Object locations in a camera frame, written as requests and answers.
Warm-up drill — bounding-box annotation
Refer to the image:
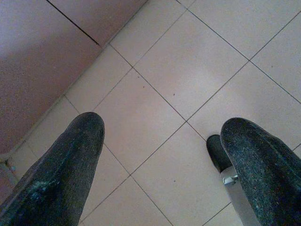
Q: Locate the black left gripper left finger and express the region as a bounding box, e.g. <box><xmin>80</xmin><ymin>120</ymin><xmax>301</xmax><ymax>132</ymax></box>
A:
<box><xmin>0</xmin><ymin>112</ymin><xmax>105</xmax><ymax>226</ymax></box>

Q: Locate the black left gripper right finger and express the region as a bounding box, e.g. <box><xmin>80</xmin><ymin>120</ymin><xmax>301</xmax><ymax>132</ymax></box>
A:
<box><xmin>220</xmin><ymin>117</ymin><xmax>301</xmax><ymax>226</ymax></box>

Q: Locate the robot leg with black foot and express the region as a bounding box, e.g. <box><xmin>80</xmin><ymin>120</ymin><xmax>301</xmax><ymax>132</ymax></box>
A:
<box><xmin>206</xmin><ymin>134</ymin><xmax>259</xmax><ymax>226</ymax></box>

